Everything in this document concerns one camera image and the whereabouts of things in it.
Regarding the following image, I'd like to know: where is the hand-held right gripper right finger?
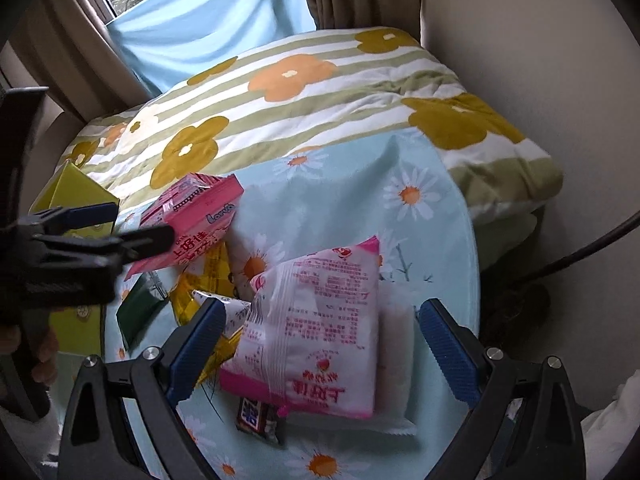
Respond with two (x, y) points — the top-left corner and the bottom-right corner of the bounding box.
(419, 298), (585, 480)

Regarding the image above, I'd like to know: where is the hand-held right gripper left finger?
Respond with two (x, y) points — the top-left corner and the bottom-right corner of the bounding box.
(60, 297), (227, 480)

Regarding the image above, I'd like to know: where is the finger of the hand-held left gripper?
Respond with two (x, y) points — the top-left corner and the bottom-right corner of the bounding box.
(15, 202), (121, 238)
(75, 223), (177, 264)

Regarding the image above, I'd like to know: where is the yellow-green cardboard box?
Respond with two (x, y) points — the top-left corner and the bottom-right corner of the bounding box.
(27, 160), (121, 358)

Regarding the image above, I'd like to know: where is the pink snack box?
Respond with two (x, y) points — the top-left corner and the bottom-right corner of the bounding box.
(124, 172), (246, 282)

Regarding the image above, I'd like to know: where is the pink and white snack bag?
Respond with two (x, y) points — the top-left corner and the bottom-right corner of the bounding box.
(219, 235), (382, 420)

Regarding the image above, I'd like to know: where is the person's left hand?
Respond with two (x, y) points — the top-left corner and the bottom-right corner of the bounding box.
(29, 327), (60, 387)

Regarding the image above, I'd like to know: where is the small white snack packet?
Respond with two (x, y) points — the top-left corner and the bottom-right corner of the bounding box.
(192, 290), (252, 341)

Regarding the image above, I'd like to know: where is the plain white snack packet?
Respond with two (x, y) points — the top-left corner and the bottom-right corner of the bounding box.
(372, 302), (419, 437)

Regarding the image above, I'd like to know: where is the green snack packet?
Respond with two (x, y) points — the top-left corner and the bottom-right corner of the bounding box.
(116, 272), (169, 352)

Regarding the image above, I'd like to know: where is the orange-yellow snack packet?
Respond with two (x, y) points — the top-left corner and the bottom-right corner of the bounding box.
(171, 242), (238, 386)

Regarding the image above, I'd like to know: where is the dark chocolate bar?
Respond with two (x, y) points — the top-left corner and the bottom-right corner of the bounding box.
(235, 395), (287, 449)

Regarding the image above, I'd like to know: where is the white cloth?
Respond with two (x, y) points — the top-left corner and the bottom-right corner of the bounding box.
(581, 370), (640, 480)

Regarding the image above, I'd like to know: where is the daisy print blue tablecloth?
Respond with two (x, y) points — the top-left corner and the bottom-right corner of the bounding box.
(97, 127), (482, 480)

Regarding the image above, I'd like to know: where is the blue cloth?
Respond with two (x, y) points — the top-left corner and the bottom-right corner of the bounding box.
(106, 0), (319, 100)

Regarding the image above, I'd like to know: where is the striped floral blanket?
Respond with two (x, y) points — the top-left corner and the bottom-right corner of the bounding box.
(59, 26), (566, 223)

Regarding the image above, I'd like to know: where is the black curved cable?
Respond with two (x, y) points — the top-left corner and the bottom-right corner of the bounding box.
(515, 209), (640, 283)

